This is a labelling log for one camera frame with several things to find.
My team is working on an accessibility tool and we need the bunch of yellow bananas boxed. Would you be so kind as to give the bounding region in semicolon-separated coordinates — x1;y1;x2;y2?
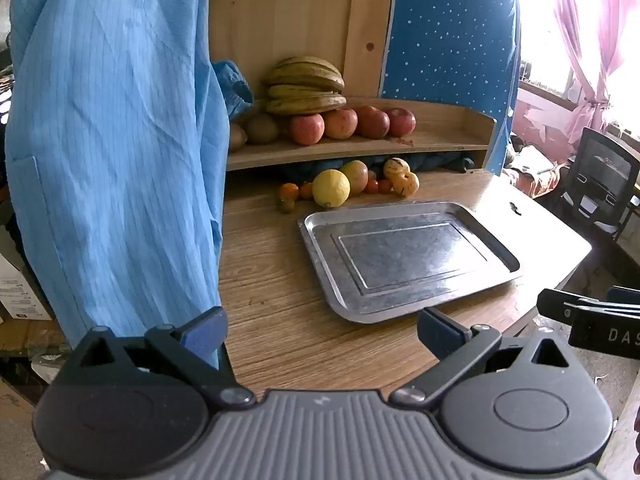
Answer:
262;56;347;116

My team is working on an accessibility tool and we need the light blue striped coat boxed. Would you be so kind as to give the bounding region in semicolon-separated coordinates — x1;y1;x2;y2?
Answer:
5;0;224;356

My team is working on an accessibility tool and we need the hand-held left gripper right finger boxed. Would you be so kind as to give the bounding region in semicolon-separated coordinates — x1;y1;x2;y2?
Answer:
389;307;573;408

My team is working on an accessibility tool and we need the striped pale pepino melon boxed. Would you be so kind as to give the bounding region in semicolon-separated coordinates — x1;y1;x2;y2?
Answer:
383;157;411;181

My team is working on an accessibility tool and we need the red apple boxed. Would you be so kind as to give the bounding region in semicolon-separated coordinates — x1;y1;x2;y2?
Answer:
324;108;359;140
354;105;391;139
387;108;417;137
290;113;326;146

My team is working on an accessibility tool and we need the yellow red mango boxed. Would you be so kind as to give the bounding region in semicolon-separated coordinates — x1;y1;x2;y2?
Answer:
340;160;370;197

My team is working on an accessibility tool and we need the pine wood panel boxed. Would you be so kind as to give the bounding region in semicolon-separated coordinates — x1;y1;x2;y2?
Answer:
207;0;401;108

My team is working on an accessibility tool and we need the white cardboard box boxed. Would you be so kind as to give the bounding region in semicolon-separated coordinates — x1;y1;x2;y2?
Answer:
0;250;53;322

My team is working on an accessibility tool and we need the blue white-dotted panel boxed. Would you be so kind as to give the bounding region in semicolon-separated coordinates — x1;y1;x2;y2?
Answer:
380;0;522;177

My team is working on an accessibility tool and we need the orange pepino melon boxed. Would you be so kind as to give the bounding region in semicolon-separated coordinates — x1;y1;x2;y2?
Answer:
392;171;420;196

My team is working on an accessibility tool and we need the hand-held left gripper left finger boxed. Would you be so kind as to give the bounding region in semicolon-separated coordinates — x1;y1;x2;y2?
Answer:
67;306;257;408

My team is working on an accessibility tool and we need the crumpled blue cloth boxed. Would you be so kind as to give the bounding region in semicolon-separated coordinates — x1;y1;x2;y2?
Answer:
210;60;255;122

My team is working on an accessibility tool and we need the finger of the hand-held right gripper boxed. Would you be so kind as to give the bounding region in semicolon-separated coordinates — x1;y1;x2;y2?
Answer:
536;286;640;321
569;304;640;352

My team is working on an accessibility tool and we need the metal tray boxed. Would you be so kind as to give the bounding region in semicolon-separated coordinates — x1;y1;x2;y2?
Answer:
298;201;523;324

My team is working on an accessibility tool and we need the yellow lemon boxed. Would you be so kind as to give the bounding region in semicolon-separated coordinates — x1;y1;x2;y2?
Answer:
312;169;351;209

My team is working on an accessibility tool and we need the dark blue cloth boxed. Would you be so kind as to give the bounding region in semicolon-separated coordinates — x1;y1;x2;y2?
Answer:
270;150;476;182

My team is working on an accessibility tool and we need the pink curtain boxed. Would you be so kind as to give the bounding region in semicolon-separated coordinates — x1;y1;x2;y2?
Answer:
550;0;640;131

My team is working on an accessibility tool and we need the black office chair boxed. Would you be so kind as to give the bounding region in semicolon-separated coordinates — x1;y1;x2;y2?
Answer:
557;127;640;241

